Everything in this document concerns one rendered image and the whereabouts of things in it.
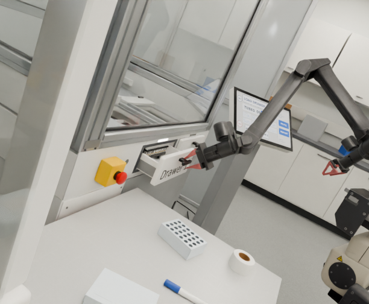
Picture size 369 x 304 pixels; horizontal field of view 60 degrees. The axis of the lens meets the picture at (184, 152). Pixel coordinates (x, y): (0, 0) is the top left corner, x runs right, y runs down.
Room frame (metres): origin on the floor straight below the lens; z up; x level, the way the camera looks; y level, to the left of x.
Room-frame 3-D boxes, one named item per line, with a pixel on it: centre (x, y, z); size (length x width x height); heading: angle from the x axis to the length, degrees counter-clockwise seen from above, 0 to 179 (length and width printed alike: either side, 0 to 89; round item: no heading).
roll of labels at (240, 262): (0.86, -0.29, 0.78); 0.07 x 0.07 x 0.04
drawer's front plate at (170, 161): (1.16, 0.01, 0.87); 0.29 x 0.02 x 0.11; 162
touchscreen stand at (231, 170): (2.11, -0.38, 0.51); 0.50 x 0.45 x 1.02; 31
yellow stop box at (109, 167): (0.86, 0.17, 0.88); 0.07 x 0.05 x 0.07; 162
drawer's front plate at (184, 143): (1.48, -0.01, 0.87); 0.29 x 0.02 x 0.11; 162
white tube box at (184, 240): (0.85, -0.10, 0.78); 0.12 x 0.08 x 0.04; 57
